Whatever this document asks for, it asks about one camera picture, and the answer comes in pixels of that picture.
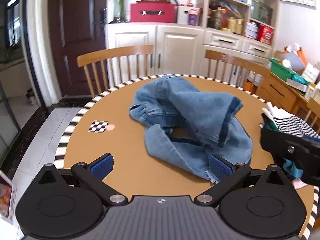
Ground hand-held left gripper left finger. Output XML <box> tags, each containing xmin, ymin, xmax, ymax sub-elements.
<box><xmin>37</xmin><ymin>153</ymin><xmax>128</xmax><ymax>207</ymax></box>

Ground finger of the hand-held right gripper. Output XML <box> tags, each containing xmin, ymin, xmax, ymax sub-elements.
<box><xmin>260</xmin><ymin>127</ymin><xmax>304</xmax><ymax>162</ymax></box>

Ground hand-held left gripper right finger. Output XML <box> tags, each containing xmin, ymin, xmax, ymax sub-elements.
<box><xmin>194</xmin><ymin>154</ymin><xmax>288</xmax><ymax>207</ymax></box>

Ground blue denim jeans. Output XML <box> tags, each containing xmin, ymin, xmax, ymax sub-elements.
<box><xmin>129</xmin><ymin>75</ymin><xmax>253</xmax><ymax>184</ymax></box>

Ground black white striped shirt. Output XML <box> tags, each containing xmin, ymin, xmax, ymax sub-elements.
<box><xmin>271</xmin><ymin>109</ymin><xmax>320</xmax><ymax>138</ymax></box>

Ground folded pale pink garment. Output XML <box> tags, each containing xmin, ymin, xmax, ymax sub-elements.
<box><xmin>293</xmin><ymin>179</ymin><xmax>308</xmax><ymax>190</ymax></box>

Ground folded white garment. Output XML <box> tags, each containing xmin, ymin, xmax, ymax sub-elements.
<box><xmin>262</xmin><ymin>102</ymin><xmax>284</xmax><ymax>120</ymax></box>

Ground black white checkered marker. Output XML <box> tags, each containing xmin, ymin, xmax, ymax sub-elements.
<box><xmin>88</xmin><ymin>121</ymin><xmax>110</xmax><ymax>133</ymax></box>

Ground wooden sideboard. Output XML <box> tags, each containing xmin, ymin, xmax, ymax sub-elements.
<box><xmin>246</xmin><ymin>72</ymin><xmax>315</xmax><ymax>120</ymax></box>

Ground wooden spindle chair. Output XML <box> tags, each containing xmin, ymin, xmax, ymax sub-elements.
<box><xmin>204</xmin><ymin>49</ymin><xmax>272</xmax><ymax>93</ymax></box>
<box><xmin>304</xmin><ymin>97</ymin><xmax>320</xmax><ymax>133</ymax></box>
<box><xmin>76</xmin><ymin>44</ymin><xmax>153</xmax><ymax>99</ymax></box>

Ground green plastic bin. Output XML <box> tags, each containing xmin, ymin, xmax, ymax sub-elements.
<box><xmin>267</xmin><ymin>57</ymin><xmax>304</xmax><ymax>82</ymax></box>

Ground white printed box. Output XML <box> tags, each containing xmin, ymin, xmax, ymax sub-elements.
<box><xmin>301</xmin><ymin>62</ymin><xmax>320</xmax><ymax>84</ymax></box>

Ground orange bottle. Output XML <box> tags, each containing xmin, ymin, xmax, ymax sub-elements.
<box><xmin>295</xmin><ymin>44</ymin><xmax>307</xmax><ymax>67</ymax></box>

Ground printed paper leaflet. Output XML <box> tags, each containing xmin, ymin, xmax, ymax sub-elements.
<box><xmin>0</xmin><ymin>170</ymin><xmax>17</xmax><ymax>227</ymax></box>

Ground red tin box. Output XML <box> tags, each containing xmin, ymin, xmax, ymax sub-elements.
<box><xmin>257</xmin><ymin>24</ymin><xmax>274</xmax><ymax>43</ymax></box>

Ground gold jar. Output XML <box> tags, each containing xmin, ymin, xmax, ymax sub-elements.
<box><xmin>234</xmin><ymin>18</ymin><xmax>244</xmax><ymax>34</ymax></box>

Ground white shelf cabinet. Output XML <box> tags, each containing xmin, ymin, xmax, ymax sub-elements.
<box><xmin>104</xmin><ymin>0</ymin><xmax>280</xmax><ymax>80</ymax></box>

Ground brown glass jar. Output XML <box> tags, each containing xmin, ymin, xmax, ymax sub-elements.
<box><xmin>209</xmin><ymin>7</ymin><xmax>225</xmax><ymax>30</ymax></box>

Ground dark brown door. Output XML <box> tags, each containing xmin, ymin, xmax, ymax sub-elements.
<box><xmin>47</xmin><ymin>0</ymin><xmax>113</xmax><ymax>100</ymax></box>

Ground purple bottle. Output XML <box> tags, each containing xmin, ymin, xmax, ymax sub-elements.
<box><xmin>187</xmin><ymin>8</ymin><xmax>200</xmax><ymax>26</ymax></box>

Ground white carton box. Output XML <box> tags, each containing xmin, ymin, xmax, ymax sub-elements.
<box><xmin>176</xmin><ymin>5</ymin><xmax>192</xmax><ymax>25</ymax></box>

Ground red storage box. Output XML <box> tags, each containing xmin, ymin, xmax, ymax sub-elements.
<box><xmin>130</xmin><ymin>2</ymin><xmax>177</xmax><ymax>23</ymax></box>

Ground dark framed window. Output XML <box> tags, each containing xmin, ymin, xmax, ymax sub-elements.
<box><xmin>5</xmin><ymin>0</ymin><xmax>24</xmax><ymax>63</ymax></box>

